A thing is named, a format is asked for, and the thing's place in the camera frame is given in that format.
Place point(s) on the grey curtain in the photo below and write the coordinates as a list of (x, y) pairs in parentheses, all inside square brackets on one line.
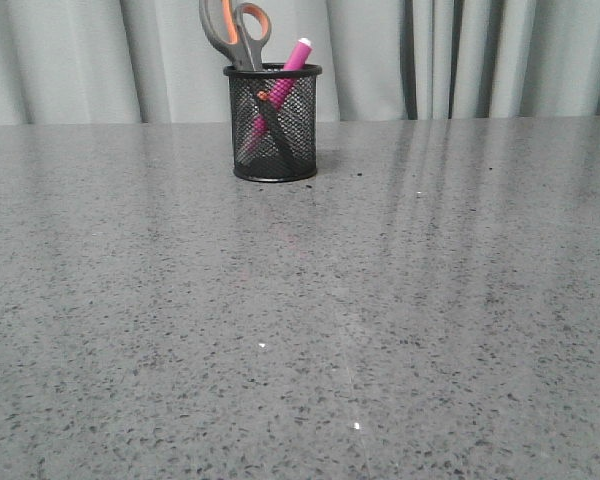
[(79, 62)]

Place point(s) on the grey orange scissors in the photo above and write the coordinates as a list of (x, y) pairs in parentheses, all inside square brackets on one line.
[(240, 33)]

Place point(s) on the pink marker pen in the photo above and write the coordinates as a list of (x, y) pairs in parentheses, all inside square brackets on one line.
[(297, 57)]

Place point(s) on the black mesh pen holder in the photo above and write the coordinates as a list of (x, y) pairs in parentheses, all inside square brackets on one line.
[(298, 119)]

